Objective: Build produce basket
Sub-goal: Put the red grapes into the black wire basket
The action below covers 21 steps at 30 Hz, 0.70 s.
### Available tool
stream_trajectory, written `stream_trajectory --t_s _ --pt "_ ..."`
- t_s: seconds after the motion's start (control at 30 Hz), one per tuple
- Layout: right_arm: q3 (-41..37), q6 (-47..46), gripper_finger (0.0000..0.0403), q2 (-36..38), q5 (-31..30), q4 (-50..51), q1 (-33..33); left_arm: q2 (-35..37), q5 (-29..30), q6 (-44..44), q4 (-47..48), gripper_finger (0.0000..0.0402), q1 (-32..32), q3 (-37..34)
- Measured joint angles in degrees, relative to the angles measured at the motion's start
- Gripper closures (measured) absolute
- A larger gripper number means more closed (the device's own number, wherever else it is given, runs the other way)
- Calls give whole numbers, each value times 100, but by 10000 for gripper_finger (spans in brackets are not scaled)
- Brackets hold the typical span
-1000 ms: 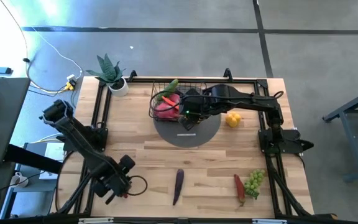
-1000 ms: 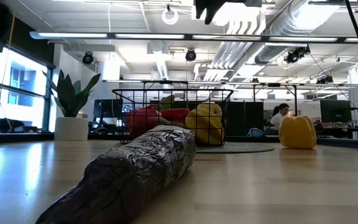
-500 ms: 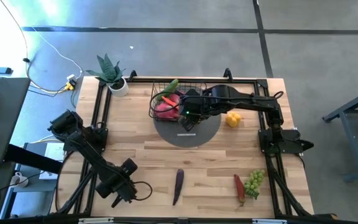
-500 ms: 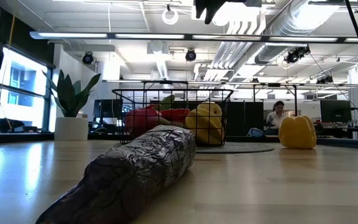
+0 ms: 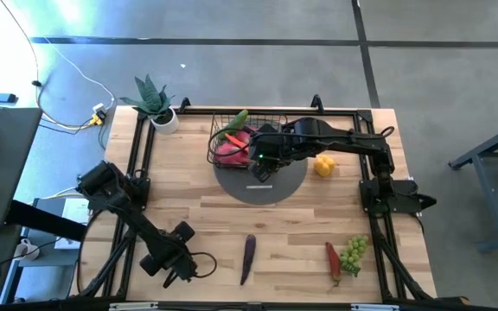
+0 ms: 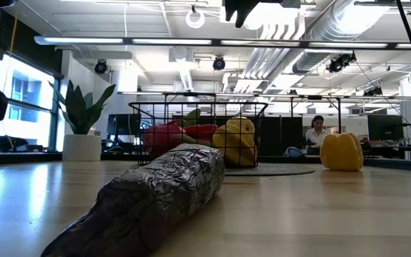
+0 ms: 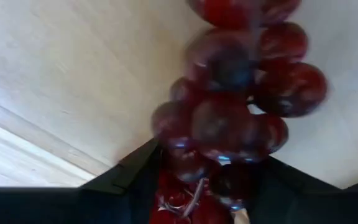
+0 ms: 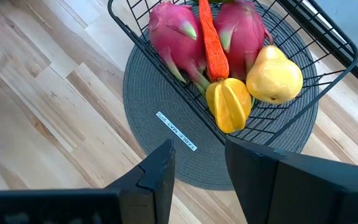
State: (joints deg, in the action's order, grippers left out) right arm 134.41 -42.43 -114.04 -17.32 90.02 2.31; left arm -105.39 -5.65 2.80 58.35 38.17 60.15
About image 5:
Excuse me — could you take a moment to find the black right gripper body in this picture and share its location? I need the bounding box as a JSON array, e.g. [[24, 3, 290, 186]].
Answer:
[[250, 124, 296, 168]]

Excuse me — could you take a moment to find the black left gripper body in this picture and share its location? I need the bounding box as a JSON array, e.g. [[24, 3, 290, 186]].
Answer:
[[165, 248, 200, 281]]

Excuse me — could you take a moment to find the pink dragon fruit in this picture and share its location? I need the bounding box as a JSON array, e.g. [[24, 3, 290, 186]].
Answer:
[[233, 129, 254, 146], [215, 142, 252, 168]]

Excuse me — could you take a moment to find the bright red long pepper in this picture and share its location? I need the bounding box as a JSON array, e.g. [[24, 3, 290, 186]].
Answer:
[[225, 132, 248, 150]]

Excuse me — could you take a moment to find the green cucumber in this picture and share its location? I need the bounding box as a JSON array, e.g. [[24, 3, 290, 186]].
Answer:
[[218, 109, 250, 140]]

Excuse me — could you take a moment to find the purple eggplant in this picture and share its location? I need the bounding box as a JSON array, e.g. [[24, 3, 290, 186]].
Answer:
[[239, 234, 258, 286]]

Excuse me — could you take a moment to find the dark red chili pepper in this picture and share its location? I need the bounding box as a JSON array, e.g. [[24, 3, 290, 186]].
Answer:
[[324, 241, 343, 288]]

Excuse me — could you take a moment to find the green grape bunch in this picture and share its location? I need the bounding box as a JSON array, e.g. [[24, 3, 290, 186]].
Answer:
[[339, 234, 370, 278]]

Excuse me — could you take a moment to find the grey round woven placemat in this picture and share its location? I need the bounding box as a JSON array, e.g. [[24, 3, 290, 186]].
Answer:
[[213, 157, 309, 206]]

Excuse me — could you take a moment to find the white rectangular strip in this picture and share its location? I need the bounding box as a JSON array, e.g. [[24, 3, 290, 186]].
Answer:
[[109, 301, 160, 311], [351, 303, 399, 311]]

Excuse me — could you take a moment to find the yellow bell pepper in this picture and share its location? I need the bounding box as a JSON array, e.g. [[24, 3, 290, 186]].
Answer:
[[313, 155, 337, 179]]

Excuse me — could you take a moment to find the white plant pot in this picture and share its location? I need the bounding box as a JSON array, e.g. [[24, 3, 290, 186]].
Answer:
[[150, 107, 181, 136]]

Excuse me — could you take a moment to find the white paper box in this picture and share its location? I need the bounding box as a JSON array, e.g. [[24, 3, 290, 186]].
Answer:
[[53, 197, 93, 251]]

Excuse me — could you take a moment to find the green snake plant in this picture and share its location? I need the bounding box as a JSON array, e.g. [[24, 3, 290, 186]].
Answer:
[[118, 73, 176, 123]]

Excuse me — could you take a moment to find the black support beam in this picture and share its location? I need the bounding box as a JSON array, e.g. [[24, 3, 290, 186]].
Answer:
[[4, 200, 88, 243]]

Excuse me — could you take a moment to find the white mug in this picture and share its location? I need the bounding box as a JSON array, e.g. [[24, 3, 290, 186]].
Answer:
[[14, 238, 41, 262]]

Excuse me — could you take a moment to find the black desk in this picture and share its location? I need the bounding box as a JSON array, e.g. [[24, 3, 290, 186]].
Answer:
[[0, 106, 44, 232]]

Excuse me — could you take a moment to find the grey metal side table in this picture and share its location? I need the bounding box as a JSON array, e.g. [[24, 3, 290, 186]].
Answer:
[[447, 116, 498, 255]]

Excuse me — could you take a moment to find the black wire basket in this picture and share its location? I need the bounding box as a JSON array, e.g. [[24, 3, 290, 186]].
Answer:
[[207, 111, 289, 170]]

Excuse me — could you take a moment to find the black aluminium table frame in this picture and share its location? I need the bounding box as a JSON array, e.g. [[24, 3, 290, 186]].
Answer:
[[69, 105, 470, 311]]

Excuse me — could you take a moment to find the white floor cable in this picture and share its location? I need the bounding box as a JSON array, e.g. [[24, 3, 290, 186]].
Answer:
[[48, 41, 117, 107], [0, 0, 99, 130]]

